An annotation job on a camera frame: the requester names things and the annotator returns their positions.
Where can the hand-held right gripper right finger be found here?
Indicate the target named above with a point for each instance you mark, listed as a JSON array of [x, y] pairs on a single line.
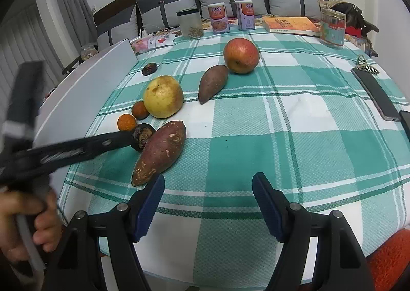
[[267, 204]]

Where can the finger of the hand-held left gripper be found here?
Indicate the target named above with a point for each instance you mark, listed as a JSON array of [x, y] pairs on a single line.
[[96, 145]]

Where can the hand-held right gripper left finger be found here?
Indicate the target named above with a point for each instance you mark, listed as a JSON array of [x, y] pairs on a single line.
[[149, 207]]

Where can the large dark water chestnut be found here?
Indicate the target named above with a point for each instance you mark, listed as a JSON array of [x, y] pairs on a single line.
[[144, 139]]

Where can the yellow pear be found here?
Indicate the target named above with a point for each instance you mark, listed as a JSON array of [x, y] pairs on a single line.
[[163, 96]]

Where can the person's left hand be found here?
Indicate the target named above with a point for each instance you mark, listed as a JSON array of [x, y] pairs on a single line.
[[48, 223]]

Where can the small orange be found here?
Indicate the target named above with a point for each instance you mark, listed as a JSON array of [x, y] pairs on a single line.
[[126, 122], [140, 110]]

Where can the white board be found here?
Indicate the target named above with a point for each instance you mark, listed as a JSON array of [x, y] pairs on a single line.
[[80, 86]]

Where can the large sweet potato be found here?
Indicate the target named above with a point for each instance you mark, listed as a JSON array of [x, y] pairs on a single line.
[[163, 150]]

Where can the grey curtain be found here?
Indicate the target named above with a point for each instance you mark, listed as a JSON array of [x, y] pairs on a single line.
[[19, 38]]

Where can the green checked tablecloth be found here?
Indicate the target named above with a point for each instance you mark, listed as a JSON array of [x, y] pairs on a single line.
[[256, 134]]

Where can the clear snack bag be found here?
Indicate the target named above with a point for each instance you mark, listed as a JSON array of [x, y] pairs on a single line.
[[88, 51]]

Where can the small dark water chestnut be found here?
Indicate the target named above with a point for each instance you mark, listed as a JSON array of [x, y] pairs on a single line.
[[149, 68]]

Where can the pink printed papers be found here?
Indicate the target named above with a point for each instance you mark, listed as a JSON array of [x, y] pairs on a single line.
[[153, 42]]

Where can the small sweet potato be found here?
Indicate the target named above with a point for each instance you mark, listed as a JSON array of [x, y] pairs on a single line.
[[211, 84]]

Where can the red cloth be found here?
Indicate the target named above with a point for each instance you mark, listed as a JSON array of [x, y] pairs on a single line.
[[389, 255]]

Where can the red apple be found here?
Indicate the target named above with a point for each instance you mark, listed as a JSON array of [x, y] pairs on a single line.
[[241, 55]]

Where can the clear jar with black lid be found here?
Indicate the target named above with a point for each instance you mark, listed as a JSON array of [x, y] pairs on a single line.
[[190, 23]]

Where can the black flat device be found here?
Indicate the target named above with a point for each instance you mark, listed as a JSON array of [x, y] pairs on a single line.
[[406, 121]]

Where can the orange book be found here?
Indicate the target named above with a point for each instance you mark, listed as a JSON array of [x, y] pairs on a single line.
[[290, 25]]

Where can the clear plastic labelled box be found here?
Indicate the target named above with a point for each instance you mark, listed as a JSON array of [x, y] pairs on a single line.
[[333, 26]]

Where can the dark bag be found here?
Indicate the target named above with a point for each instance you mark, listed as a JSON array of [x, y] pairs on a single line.
[[349, 10]]

